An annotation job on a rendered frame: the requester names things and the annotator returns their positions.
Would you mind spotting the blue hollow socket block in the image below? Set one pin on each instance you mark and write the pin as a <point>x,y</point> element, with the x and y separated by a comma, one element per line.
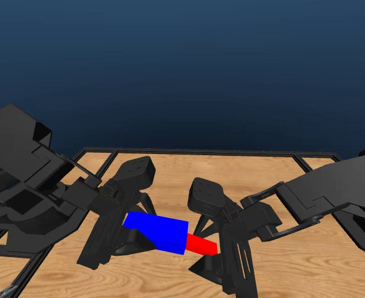
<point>160,231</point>

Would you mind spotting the black table frame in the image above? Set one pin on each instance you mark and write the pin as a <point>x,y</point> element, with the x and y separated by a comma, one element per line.
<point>201,152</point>

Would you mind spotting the thin red peg bar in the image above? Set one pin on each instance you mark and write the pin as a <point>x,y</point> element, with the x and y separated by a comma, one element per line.
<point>201,244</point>

